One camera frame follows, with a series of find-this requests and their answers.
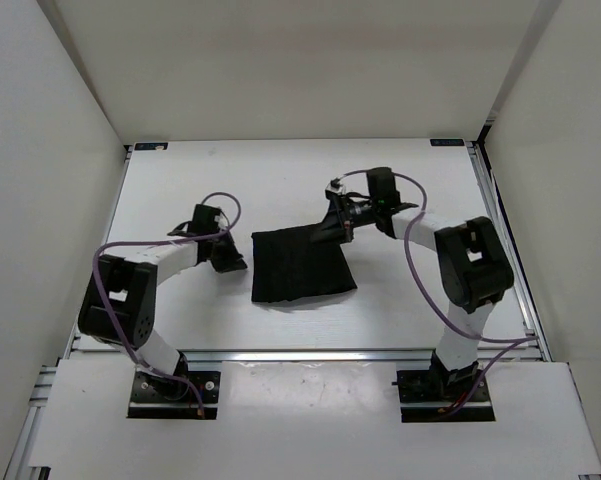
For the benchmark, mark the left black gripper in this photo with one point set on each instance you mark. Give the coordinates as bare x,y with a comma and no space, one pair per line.
234,256

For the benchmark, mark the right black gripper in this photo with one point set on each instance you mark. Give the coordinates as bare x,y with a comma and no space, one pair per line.
344,220

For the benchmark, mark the black pleated skirt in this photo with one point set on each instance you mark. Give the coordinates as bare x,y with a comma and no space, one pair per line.
287,267

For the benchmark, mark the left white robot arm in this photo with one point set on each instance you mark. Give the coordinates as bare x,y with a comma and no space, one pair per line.
119,305

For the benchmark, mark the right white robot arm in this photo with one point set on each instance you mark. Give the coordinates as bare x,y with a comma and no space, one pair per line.
474,269

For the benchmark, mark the right blue corner label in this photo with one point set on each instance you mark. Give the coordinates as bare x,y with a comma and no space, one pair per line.
447,142

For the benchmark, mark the blue corner label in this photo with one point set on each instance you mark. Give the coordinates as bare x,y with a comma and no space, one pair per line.
150,146
447,142

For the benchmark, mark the left blue corner label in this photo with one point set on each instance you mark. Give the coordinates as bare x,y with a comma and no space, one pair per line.
150,146

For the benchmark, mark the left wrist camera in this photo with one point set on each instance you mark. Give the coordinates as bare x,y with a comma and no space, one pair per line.
206,220

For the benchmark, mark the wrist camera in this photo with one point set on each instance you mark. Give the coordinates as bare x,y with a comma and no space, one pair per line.
381,183
206,220

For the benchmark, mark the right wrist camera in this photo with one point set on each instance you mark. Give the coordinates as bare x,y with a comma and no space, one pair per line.
381,183

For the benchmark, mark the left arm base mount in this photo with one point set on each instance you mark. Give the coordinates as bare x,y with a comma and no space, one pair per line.
154,398

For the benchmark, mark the front aluminium frame rail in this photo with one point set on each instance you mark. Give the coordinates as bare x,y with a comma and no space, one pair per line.
311,356

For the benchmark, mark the aluminium frame rail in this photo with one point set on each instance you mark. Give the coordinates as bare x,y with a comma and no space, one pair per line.
495,207
311,356

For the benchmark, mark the right aluminium frame rail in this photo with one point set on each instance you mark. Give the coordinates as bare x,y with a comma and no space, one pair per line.
495,207

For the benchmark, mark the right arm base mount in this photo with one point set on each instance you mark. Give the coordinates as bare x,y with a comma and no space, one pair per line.
423,400

